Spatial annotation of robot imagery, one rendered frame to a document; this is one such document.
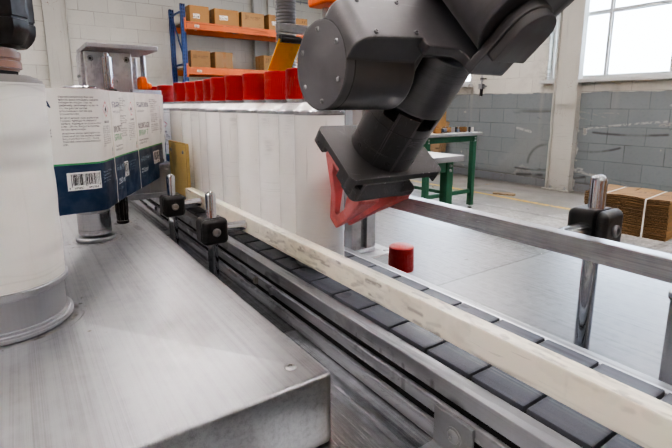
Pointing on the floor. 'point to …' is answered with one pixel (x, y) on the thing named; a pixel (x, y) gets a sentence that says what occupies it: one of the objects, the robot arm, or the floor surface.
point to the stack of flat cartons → (641, 211)
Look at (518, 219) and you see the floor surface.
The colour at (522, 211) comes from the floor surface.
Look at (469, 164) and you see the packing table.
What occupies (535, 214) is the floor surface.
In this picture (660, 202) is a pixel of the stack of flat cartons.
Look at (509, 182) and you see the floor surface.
